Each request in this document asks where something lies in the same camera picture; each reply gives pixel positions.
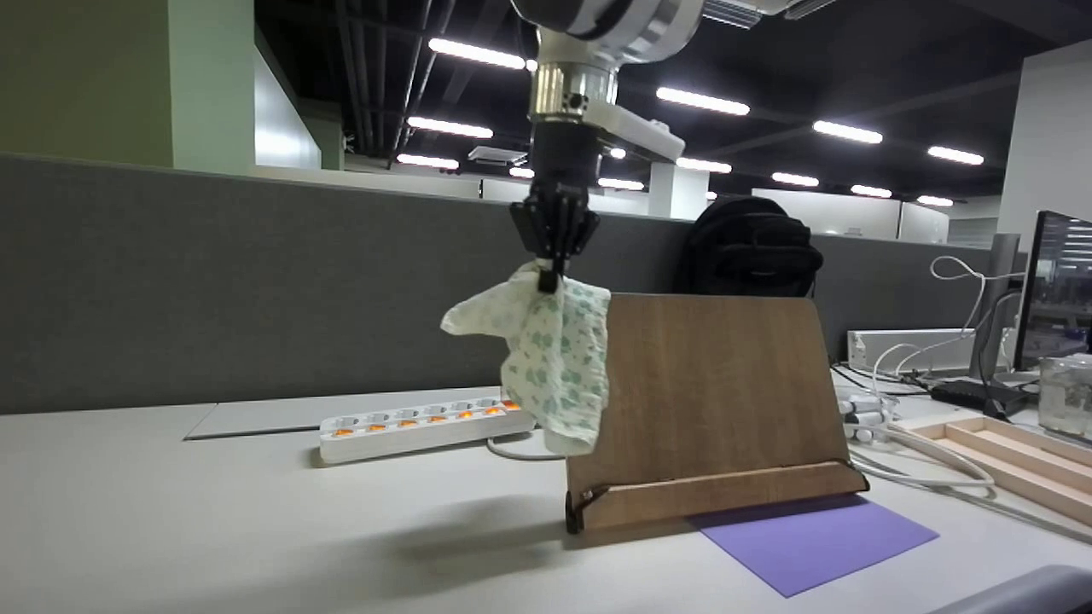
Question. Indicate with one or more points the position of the clear plastic container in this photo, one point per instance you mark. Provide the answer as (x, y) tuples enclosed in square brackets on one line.
[(1068, 398)]

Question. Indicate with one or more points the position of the wooden frame tray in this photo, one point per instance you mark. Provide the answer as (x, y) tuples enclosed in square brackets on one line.
[(1010, 455)]

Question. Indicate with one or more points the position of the white rectangular box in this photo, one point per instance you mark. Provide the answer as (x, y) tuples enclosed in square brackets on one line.
[(910, 346)]

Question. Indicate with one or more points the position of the grey partition panel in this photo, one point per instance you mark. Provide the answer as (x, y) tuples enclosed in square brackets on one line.
[(283, 285)]

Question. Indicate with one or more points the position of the grey chair edge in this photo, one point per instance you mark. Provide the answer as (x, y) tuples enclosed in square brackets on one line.
[(1026, 596)]

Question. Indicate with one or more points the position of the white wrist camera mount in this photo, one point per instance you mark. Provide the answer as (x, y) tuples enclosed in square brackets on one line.
[(649, 136)]

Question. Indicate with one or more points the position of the black computer monitor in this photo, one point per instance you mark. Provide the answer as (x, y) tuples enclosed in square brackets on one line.
[(1060, 290)]

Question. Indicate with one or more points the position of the purple paper sheet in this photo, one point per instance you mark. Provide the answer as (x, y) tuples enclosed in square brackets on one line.
[(812, 539)]

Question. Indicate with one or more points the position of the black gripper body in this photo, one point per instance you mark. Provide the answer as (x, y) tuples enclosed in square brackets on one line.
[(564, 172)]

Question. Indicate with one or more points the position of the long ceiling light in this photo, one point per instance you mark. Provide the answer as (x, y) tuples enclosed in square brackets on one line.
[(616, 153), (955, 153), (479, 53), (448, 128), (872, 189), (705, 164), (849, 130), (794, 179), (519, 172), (618, 181), (702, 99), (427, 163), (934, 200)]

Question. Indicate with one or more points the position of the grey monitor stand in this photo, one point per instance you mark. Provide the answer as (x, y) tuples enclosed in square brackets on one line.
[(997, 330)]

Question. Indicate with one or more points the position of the black backpack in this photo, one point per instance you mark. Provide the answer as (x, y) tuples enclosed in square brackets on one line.
[(748, 247)]

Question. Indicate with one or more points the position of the white floral patterned towel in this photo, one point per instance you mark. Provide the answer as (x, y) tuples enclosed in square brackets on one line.
[(552, 359)]

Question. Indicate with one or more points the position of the white power strip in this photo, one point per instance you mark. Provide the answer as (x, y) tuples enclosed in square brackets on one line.
[(421, 427)]

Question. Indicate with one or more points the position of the wooden book stand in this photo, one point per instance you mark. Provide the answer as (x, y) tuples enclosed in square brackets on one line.
[(719, 398)]

